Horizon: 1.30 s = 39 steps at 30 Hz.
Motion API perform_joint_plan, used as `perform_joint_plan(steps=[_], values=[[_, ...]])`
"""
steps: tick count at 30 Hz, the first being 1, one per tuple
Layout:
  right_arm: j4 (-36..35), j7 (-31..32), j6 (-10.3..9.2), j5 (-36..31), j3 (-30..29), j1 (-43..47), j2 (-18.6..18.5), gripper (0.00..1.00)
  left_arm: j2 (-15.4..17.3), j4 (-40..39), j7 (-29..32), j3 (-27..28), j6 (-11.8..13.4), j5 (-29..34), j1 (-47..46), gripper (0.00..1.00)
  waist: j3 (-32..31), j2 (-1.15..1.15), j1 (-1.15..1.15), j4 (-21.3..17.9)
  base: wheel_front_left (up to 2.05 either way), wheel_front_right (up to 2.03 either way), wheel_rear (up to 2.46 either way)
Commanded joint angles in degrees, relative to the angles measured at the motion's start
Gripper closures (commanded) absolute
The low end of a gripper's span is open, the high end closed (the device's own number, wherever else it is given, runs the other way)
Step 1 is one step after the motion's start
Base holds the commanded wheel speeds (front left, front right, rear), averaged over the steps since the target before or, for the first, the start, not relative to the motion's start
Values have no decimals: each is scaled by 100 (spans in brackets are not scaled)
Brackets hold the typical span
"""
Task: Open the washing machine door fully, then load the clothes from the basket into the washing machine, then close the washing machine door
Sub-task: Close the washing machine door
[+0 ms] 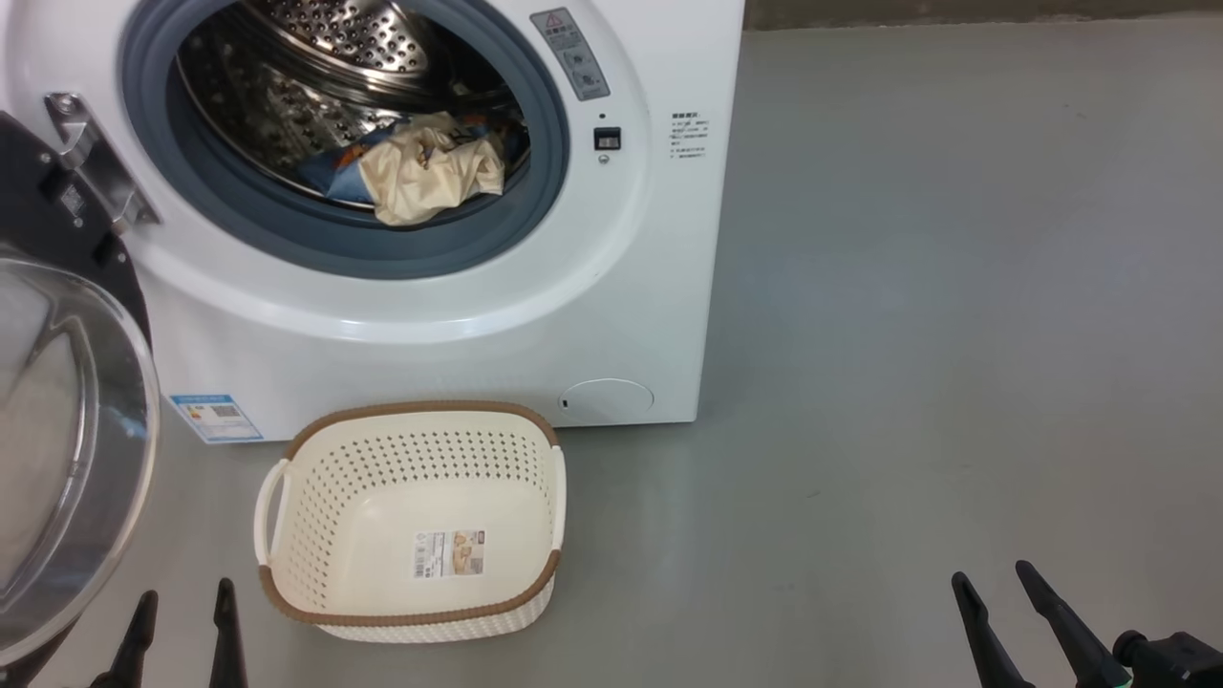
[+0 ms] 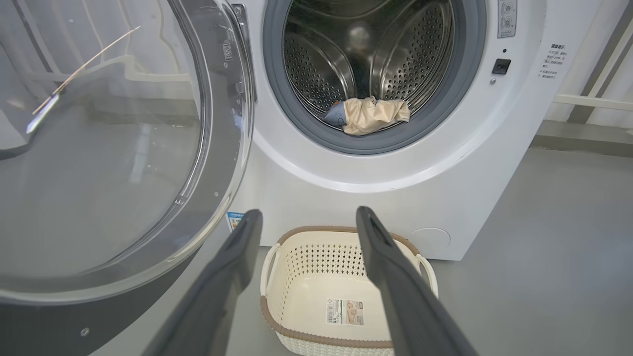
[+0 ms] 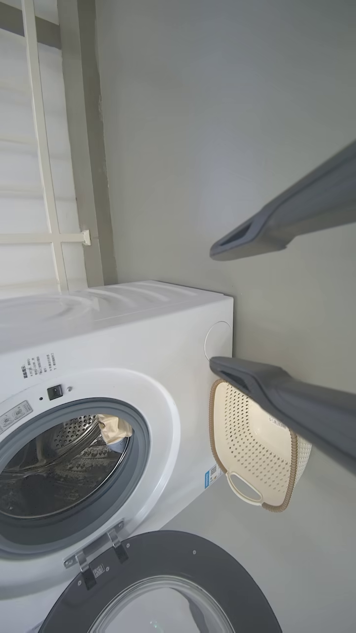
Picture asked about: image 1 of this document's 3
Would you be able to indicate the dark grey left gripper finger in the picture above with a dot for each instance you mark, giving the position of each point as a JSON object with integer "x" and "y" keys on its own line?
{"x": 129, "y": 650}
{"x": 227, "y": 650}

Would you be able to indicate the black glass washing machine door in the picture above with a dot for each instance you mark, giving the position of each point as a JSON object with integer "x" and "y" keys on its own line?
{"x": 67, "y": 430}

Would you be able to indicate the white front-load washing machine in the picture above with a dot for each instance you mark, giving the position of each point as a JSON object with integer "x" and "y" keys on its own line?
{"x": 478, "y": 325}

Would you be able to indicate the black door latch socket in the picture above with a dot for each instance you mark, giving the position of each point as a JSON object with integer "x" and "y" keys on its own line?
{"x": 608, "y": 139}

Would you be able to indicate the blue energy label sticker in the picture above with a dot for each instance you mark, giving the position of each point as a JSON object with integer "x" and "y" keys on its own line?
{"x": 218, "y": 419}

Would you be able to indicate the steel washing machine drum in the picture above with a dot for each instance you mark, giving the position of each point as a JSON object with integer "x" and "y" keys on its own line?
{"x": 287, "y": 96}

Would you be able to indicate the grey rubber door gasket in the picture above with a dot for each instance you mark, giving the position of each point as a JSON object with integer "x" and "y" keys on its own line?
{"x": 287, "y": 239}

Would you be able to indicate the cream perforated laundry basket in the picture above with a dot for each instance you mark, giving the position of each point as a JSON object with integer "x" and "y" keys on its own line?
{"x": 420, "y": 478}

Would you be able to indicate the round drain filter cover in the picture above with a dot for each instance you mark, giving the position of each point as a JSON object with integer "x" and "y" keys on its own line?
{"x": 607, "y": 399}

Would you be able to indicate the cream garment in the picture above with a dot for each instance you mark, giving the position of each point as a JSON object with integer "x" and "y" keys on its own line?
{"x": 430, "y": 177}

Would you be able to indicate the metal door hinge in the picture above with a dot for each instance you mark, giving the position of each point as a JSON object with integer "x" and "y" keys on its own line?
{"x": 100, "y": 162}

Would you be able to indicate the basket product label sticker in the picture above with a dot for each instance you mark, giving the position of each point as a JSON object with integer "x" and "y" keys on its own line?
{"x": 449, "y": 554}

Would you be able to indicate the grey warning sticker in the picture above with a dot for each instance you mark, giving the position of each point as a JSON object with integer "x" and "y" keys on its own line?
{"x": 571, "y": 55}

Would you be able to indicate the blue fox print garment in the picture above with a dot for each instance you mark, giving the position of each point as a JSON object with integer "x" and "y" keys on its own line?
{"x": 334, "y": 172}

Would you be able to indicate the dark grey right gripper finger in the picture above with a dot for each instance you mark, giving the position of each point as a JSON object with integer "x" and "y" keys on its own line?
{"x": 1075, "y": 640}
{"x": 994, "y": 650}

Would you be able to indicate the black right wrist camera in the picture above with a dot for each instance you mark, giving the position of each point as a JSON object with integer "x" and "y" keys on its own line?
{"x": 1180, "y": 664}

